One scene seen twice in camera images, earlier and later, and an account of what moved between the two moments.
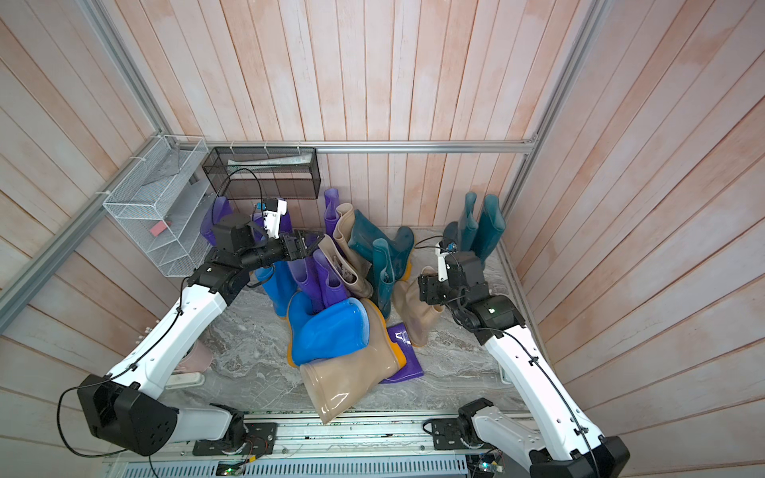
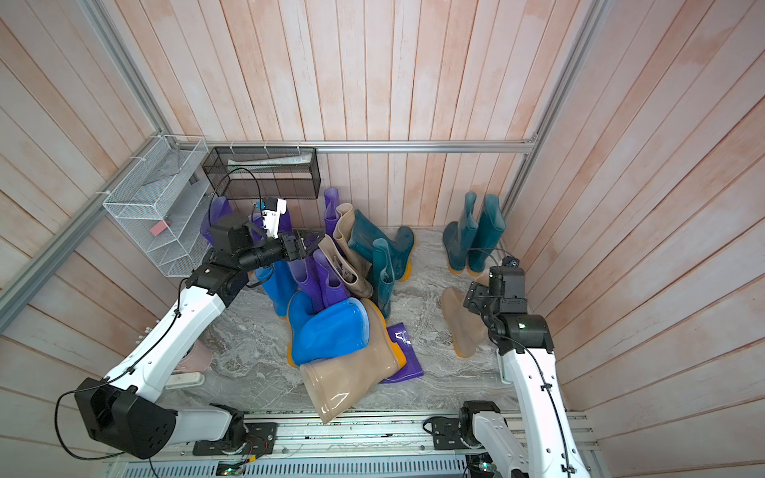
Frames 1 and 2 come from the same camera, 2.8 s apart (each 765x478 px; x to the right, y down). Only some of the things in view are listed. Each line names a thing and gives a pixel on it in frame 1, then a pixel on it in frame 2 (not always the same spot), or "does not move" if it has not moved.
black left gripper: x=302 y=250 does not move
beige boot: x=417 y=316 -> x=468 y=329
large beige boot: x=334 y=387 does not move
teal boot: x=362 y=236 does not move
